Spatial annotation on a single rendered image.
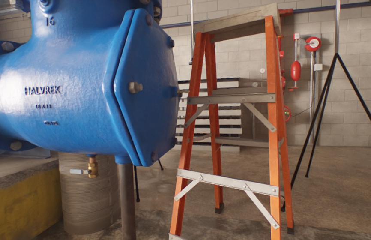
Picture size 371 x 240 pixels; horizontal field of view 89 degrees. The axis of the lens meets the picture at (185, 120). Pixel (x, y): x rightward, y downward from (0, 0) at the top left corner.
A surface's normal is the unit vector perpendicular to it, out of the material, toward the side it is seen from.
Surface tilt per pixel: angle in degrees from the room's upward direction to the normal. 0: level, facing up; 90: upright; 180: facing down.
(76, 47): 60
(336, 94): 90
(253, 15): 88
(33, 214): 90
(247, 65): 90
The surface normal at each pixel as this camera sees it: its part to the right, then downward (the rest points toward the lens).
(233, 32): -0.51, 0.11
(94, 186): 0.55, 0.05
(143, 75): 0.87, -0.04
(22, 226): 0.97, 0.00
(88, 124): -0.19, 0.49
